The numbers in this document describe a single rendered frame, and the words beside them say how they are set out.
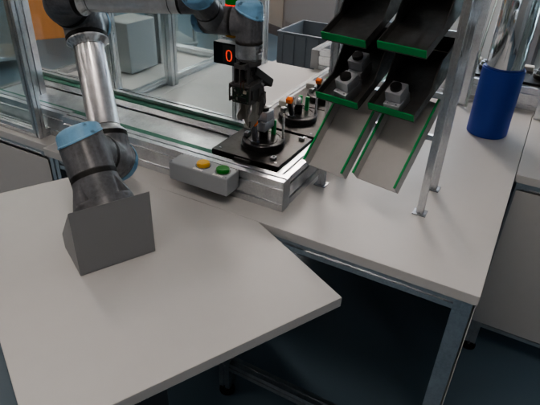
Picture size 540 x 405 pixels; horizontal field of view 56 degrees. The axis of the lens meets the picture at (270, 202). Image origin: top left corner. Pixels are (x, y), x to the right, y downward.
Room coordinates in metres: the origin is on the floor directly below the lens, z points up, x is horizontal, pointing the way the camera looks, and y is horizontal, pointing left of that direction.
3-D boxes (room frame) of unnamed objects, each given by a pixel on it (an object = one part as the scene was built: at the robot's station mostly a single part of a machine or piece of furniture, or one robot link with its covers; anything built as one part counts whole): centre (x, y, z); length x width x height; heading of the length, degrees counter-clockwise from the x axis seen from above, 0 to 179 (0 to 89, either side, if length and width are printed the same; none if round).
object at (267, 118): (1.51, 0.03, 1.06); 0.08 x 0.04 x 0.07; 153
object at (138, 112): (1.66, 0.29, 0.91); 0.84 x 0.28 x 0.10; 63
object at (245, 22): (1.42, 0.08, 1.37); 0.09 x 0.08 x 0.11; 78
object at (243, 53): (1.42, 0.07, 1.29); 0.08 x 0.08 x 0.05
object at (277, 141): (1.51, 0.03, 0.98); 0.14 x 0.14 x 0.02
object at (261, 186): (1.50, 0.35, 0.91); 0.89 x 0.06 x 0.11; 63
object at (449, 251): (1.90, -0.17, 0.84); 1.50 x 1.41 x 0.03; 63
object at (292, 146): (1.51, 0.03, 0.96); 0.24 x 0.24 x 0.02; 63
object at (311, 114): (1.73, -0.09, 1.01); 0.24 x 0.24 x 0.13; 63
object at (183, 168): (1.35, 0.21, 0.93); 0.21 x 0.07 x 0.06; 63
